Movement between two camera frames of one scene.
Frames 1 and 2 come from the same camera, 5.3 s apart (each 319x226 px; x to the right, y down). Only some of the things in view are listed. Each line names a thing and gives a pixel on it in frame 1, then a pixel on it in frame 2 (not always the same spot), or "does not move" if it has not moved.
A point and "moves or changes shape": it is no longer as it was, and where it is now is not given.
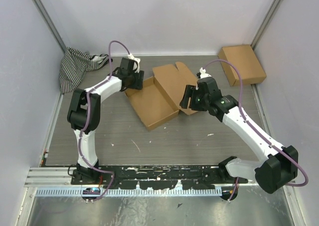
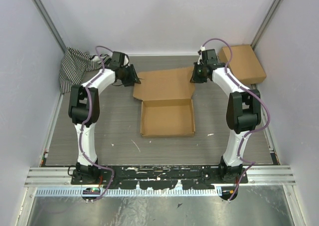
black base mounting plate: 171,177 does not move
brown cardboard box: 160,99 moves or changes shape
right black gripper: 189,92 -> 196,79
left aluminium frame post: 47,19 does not move
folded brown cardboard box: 243,58 does not move
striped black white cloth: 74,66 does not move
